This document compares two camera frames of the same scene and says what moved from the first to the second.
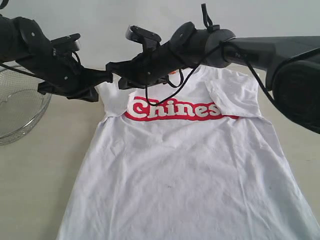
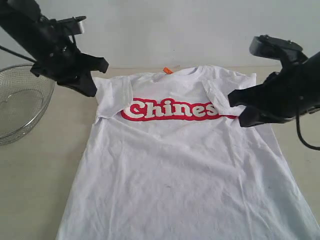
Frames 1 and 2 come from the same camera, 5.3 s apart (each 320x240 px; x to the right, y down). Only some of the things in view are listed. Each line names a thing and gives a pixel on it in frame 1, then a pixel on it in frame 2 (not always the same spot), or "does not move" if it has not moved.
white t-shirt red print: [191, 158] does not move
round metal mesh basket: [22, 105] does not move
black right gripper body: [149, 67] → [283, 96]
